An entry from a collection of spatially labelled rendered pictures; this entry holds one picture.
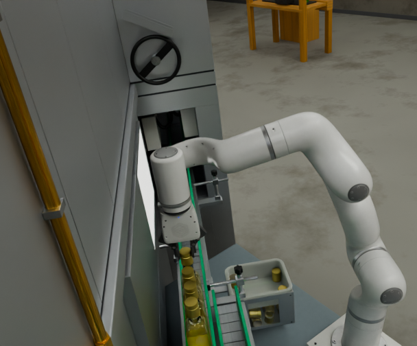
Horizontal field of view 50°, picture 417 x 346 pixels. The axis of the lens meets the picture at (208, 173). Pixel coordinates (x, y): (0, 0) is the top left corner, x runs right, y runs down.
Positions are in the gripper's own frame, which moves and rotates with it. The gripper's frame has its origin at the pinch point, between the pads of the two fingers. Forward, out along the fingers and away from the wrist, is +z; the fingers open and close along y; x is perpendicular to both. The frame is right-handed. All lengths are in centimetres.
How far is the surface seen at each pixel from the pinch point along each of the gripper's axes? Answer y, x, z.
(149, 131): -14, 104, 8
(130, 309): -13.5, -22.9, -4.0
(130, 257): -11.7, -16.3, -13.8
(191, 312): 0.1, -19.3, 4.0
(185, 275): -0.7, -7.5, 2.5
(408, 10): 430, 721, 123
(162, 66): -1, 92, -26
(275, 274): 29, 24, 38
